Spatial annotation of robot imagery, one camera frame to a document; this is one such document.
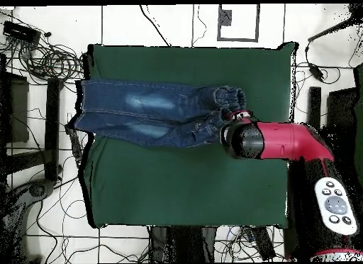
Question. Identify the dark grey panel box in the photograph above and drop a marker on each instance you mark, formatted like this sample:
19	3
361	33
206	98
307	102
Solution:
17	110
340	108

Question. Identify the black electronics box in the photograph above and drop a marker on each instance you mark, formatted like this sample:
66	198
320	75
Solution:
21	32

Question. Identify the black power strip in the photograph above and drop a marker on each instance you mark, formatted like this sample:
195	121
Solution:
263	244
75	146

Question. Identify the grey chair base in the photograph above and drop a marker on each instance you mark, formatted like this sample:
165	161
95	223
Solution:
38	188

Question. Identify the black boom rod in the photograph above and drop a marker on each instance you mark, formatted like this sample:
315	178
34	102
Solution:
331	28

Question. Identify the black power adapter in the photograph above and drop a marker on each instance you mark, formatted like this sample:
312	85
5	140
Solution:
316	71

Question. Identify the blue denim jeans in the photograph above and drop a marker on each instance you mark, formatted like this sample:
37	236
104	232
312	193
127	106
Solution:
113	105

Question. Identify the dark green table cloth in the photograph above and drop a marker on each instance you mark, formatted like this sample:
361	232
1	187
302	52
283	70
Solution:
170	190

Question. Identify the green hanging cloth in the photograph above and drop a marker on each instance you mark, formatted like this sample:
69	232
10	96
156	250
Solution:
359	113

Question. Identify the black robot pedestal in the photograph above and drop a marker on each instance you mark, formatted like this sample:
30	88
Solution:
184	244

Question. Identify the black stand bar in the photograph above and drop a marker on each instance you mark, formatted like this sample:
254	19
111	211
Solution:
314	105
52	127

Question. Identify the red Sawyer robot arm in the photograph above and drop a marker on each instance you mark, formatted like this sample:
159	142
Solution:
283	139

